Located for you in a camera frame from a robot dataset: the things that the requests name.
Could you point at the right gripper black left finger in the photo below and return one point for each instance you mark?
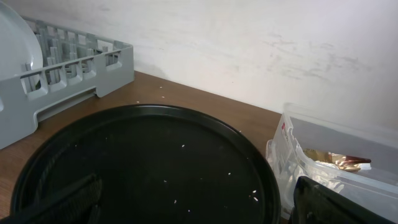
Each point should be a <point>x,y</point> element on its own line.
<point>77,201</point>

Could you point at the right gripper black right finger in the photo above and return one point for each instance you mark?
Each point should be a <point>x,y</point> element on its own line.
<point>314,203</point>

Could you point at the brown gold coffee sachet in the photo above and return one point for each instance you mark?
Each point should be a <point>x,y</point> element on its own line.
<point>338,161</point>

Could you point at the grey round plate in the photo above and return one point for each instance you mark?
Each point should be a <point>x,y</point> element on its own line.
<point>20,49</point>

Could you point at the grey dishwasher rack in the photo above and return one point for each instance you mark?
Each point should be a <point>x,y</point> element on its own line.
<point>76,65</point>

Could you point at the clear plastic bin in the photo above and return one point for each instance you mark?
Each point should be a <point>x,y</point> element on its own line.
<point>301,128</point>

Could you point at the round black tray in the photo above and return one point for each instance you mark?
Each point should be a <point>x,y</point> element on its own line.
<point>158,164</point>

